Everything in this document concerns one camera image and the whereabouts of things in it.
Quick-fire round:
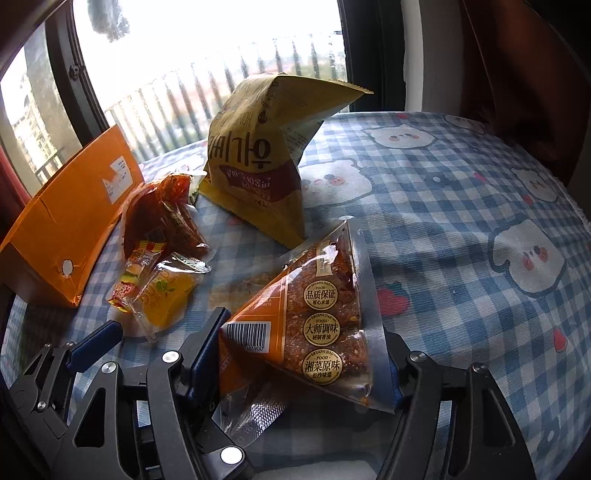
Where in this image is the clear red spicy snack pack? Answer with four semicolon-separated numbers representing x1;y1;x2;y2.
122;174;212;260

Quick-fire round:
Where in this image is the black window frame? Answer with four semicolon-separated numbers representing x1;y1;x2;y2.
46;1;406;142

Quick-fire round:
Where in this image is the hanging grey towel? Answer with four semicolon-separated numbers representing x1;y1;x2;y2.
87;0;129;42

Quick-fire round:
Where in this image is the red curtain left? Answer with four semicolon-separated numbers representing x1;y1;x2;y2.
0;148;31;239

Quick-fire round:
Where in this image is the blue checked tablecloth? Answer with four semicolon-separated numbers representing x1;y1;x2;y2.
1;113;590;479

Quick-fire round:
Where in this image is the orange cardboard box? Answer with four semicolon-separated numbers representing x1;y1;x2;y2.
1;125;143;308

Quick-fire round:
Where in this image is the yellow Korean chip bag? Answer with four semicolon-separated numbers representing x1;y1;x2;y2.
199;73;367;249

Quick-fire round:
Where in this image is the yellow jelly candy packet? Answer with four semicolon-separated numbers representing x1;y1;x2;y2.
130;252;211;342

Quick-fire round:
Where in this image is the brown curtain right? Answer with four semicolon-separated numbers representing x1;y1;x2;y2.
463;1;590;184

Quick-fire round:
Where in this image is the balcony railing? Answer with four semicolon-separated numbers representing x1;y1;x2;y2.
34;41;348;183

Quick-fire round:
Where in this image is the small burger gummy packet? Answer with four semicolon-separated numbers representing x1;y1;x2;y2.
106;241;166;313

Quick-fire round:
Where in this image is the orange triangular snack pack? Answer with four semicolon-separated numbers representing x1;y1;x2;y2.
216;218;399;414

